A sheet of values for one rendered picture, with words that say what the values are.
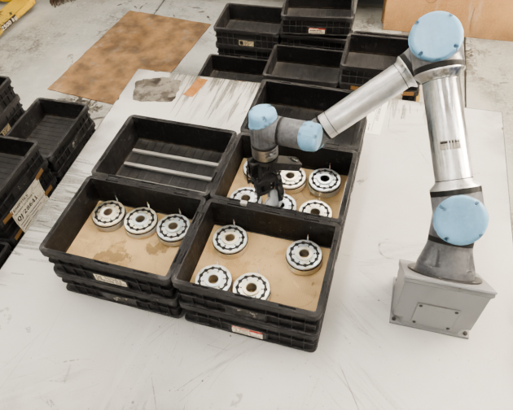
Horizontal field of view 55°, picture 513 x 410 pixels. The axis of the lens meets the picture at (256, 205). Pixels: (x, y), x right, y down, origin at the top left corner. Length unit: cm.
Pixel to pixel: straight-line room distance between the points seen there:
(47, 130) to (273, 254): 166
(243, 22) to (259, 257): 214
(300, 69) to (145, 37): 156
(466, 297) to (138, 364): 90
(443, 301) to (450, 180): 34
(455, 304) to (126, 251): 93
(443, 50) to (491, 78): 248
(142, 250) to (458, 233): 88
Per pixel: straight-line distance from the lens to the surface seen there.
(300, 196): 158
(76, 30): 436
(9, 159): 253
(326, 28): 294
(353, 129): 182
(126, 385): 147
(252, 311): 131
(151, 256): 150
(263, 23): 330
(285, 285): 139
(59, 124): 279
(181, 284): 130
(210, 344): 147
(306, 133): 126
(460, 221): 120
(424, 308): 142
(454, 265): 135
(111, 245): 156
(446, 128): 122
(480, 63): 381
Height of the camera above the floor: 203
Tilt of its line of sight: 50 degrees down
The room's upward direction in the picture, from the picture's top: 4 degrees counter-clockwise
